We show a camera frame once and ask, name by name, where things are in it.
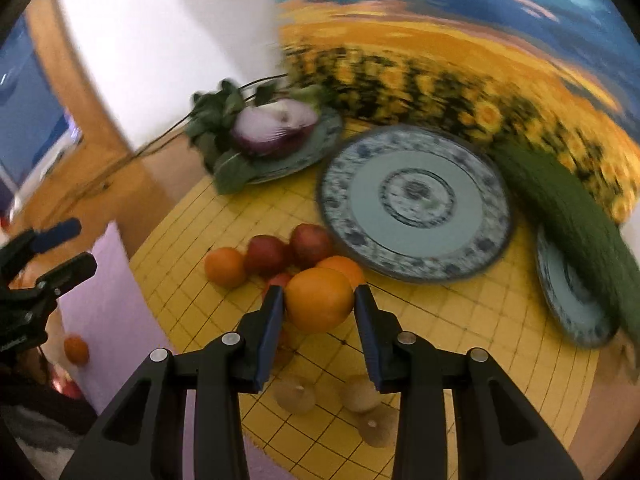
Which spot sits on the sunflower field painting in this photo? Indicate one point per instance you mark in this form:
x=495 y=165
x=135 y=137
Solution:
x=561 y=75

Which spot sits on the red apple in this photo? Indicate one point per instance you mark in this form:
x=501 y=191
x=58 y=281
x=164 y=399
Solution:
x=310 y=244
x=266 y=255
x=280 y=280

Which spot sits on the small blue plate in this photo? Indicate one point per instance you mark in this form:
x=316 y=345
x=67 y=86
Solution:
x=575 y=310

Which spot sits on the halved red onion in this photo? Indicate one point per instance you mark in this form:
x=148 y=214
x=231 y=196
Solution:
x=274 y=129

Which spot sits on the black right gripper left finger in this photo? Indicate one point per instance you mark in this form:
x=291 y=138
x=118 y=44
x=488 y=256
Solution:
x=139 y=435

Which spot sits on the large blue patterned plate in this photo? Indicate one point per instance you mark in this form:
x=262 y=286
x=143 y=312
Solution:
x=415 y=204

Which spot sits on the green leafy vegetable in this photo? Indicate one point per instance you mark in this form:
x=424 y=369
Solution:
x=213 y=115

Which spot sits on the red apple back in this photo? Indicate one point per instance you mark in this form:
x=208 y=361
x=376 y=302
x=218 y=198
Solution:
x=310 y=244

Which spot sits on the green cucumber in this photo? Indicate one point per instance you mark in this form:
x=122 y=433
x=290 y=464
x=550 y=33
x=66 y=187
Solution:
x=578 y=226

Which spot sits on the purple fluffy towel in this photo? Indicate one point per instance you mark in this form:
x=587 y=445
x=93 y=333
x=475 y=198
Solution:
x=110 y=313

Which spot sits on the blue plate under vegetables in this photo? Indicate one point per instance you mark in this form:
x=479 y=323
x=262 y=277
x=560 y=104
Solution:
x=321 y=142

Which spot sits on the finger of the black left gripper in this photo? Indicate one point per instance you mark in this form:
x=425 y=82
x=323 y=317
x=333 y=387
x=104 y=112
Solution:
x=16 y=253
x=58 y=281

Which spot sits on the brown kiwi front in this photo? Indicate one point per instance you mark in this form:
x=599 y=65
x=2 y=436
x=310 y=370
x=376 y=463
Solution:
x=359 y=394

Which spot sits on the orange back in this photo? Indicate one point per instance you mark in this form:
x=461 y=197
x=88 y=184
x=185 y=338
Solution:
x=347 y=267

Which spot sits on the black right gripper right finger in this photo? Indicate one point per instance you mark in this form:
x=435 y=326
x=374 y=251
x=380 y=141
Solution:
x=500 y=435

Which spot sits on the orange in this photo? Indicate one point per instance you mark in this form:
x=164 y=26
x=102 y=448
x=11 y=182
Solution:
x=318 y=300
x=224 y=266
x=76 y=350
x=347 y=267

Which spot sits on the brown kiwi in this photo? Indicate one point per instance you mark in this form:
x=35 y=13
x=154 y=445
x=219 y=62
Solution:
x=378 y=427
x=359 y=394
x=294 y=394

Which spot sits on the white fluffy blanket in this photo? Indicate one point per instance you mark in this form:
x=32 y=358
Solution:
x=46 y=444

